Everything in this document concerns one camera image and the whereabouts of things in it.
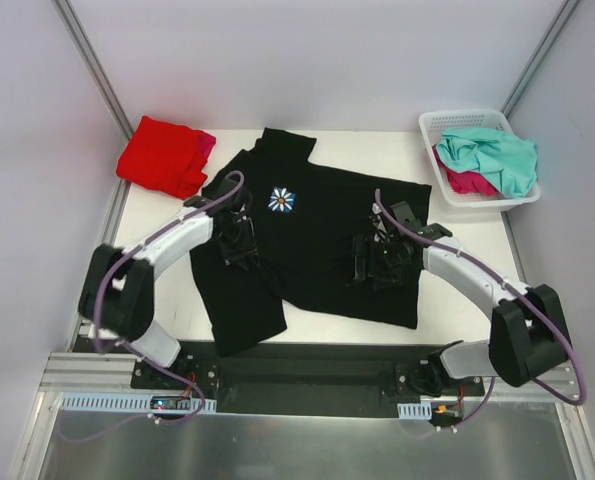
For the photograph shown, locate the aluminium frame post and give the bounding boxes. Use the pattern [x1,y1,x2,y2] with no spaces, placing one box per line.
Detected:
[501,0,583,118]
[52,0,138,146]

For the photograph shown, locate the right white cable duct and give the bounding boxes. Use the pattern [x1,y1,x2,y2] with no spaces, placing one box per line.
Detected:
[397,402,433,421]

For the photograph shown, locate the left aluminium frame post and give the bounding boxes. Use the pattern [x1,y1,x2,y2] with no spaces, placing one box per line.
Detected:
[52,0,138,146]

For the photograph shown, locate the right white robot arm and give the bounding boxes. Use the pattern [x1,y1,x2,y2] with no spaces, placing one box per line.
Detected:
[353,202,572,395]

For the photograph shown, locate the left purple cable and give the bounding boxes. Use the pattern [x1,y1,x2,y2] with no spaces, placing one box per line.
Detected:
[56,170,246,441]

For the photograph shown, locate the pink t-shirt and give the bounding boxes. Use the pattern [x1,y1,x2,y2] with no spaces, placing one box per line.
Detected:
[196,132,216,161]

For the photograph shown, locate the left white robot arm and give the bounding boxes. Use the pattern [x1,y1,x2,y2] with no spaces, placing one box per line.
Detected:
[78,188,257,389]

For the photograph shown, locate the magenta t-shirt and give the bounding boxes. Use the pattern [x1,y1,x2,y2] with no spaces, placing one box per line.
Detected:
[446,170,498,196]

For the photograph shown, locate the left white cable duct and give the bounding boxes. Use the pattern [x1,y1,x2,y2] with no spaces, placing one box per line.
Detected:
[61,393,217,415]

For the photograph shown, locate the red t-shirt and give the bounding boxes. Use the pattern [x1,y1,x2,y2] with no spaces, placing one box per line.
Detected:
[116,116,208,200]

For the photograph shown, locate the white cable duct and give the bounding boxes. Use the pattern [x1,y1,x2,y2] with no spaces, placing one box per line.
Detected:
[61,393,217,415]
[397,402,433,421]

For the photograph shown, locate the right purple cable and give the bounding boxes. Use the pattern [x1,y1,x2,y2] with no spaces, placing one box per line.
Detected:
[373,187,589,440]

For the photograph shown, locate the black daisy t-shirt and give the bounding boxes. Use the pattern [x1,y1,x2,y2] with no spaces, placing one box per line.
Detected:
[190,128,431,357]

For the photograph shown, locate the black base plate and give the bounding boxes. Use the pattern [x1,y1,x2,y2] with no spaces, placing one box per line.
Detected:
[129,337,486,419]

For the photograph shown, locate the right aluminium frame post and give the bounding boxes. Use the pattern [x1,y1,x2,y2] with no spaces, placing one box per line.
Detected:
[501,0,583,118]

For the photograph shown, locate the purple cable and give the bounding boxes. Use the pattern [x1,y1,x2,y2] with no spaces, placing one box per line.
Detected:
[56,170,246,441]
[373,187,589,440]

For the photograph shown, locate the teal t-shirt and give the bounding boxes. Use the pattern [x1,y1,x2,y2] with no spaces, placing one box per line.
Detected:
[432,127,538,199]

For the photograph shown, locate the white plastic basket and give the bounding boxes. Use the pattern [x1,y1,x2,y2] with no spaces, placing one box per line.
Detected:
[419,109,541,212]

